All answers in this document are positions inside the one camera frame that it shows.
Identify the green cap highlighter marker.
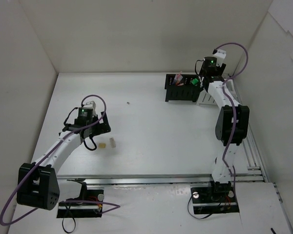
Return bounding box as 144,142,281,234
191,78,200,86

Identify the tan cork block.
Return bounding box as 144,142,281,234
98,143,106,149

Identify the white eraser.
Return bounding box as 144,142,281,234
109,137,116,148

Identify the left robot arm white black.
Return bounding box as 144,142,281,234
17,107,111,210

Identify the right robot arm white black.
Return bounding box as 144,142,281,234
196,56,250,202

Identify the white slotted pen holder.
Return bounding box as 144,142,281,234
196,80,238,105

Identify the black slotted pen holder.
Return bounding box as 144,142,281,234
165,74,201,102

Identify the pink translucent pen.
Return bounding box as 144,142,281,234
172,71,183,85

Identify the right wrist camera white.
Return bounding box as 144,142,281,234
212,49,227,67

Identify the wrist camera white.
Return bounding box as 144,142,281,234
84,101,97,116
212,49,227,67

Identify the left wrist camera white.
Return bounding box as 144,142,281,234
84,101,97,116

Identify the aluminium rail front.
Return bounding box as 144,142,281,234
26,173,264,187

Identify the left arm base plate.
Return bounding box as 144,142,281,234
56,188,104,218

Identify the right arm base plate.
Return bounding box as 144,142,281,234
189,182,239,218

